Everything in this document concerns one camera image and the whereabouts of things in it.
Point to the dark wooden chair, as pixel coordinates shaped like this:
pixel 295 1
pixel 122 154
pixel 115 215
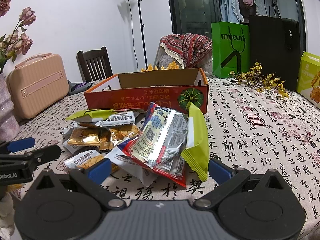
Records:
pixel 94 65

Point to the yellow flower branch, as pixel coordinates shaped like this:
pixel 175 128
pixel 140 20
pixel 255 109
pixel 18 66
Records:
pixel 261 82

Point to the pink small suitcase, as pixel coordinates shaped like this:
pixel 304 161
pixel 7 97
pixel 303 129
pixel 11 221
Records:
pixel 36 83

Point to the red blue silver snack bag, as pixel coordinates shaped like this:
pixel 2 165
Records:
pixel 160 142

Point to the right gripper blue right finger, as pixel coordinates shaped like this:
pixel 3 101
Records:
pixel 219 171

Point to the white packet near gripper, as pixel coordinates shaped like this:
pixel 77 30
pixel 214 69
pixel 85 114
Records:
pixel 84 159

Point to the flat green snack packet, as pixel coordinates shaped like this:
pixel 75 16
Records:
pixel 91 115

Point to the chair under cloth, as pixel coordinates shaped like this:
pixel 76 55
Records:
pixel 165 56

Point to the pale pink vase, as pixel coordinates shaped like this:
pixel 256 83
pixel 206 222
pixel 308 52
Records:
pixel 9 127

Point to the gold crisp packet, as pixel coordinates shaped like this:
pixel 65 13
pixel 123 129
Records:
pixel 91 136

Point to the green paper shopping bag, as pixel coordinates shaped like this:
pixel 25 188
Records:
pixel 231 48

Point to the red patterned cloth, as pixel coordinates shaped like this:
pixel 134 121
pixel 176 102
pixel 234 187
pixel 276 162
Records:
pixel 188 49

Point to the orange cardboard snack box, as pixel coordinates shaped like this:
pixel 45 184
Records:
pixel 174 89

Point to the light green snack carton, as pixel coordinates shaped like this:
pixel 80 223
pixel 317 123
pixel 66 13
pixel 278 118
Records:
pixel 309 78

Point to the plate of orange slices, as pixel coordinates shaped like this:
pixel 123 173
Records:
pixel 150 67

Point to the white oat crisp packet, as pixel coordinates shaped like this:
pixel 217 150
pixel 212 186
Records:
pixel 120 118

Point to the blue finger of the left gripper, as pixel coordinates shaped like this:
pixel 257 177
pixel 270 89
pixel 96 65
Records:
pixel 46 154
pixel 19 145

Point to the green snack packet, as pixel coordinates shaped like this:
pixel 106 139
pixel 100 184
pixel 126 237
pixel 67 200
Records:
pixel 91 115
pixel 196 152

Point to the black paper shopping bag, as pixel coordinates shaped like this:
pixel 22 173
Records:
pixel 275 43

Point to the calligraphy print tablecloth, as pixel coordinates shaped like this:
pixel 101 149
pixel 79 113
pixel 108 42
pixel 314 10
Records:
pixel 254 130

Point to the grey purple folded cloth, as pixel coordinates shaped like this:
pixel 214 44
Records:
pixel 78 87

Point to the hanging blue shirt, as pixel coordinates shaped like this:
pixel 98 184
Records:
pixel 230 11

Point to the pink artificial flowers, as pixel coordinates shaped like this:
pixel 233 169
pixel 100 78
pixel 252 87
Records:
pixel 17 42

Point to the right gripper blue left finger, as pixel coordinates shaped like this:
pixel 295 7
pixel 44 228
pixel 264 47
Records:
pixel 95 174

